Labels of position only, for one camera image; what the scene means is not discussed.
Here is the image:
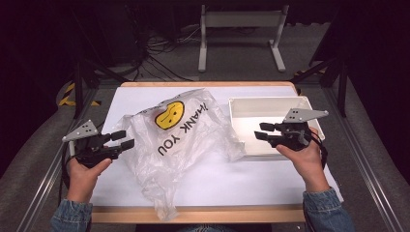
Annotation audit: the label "yellow black hazard tape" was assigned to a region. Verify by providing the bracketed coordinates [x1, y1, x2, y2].
[57, 82, 102, 107]

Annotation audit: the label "white table sheet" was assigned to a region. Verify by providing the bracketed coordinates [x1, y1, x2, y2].
[90, 85, 344, 207]

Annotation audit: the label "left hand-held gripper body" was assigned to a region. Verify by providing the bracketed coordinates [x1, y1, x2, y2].
[61, 119, 123, 169]

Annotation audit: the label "bundle of floor cables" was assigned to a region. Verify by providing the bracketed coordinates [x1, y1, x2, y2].
[129, 23, 201, 82]

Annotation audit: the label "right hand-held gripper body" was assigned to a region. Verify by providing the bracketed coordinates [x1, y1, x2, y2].
[273, 107, 330, 153]

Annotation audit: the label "person's left hand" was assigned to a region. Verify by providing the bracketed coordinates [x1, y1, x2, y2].
[66, 157, 113, 196]

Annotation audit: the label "aluminium floor rail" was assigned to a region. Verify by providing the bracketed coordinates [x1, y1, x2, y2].
[322, 86, 405, 232]
[15, 87, 99, 232]

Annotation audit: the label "person's legs in jeans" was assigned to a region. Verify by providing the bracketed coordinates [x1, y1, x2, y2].
[178, 224, 241, 232]

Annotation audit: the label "black tripod stand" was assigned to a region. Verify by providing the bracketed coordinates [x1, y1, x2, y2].
[71, 9, 130, 121]

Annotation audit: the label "person's right hand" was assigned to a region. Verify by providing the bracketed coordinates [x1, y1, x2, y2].
[275, 127, 327, 183]

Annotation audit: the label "black metal stand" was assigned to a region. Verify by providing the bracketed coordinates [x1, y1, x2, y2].
[289, 54, 350, 119]

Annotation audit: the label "white metal stand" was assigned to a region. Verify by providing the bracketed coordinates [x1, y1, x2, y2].
[197, 4, 290, 73]

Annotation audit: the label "clear plastic bag yellow face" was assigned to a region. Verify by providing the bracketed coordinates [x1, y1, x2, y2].
[115, 88, 248, 222]

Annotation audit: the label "white rectangular tray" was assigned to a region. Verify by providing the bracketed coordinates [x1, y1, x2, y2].
[227, 96, 326, 160]

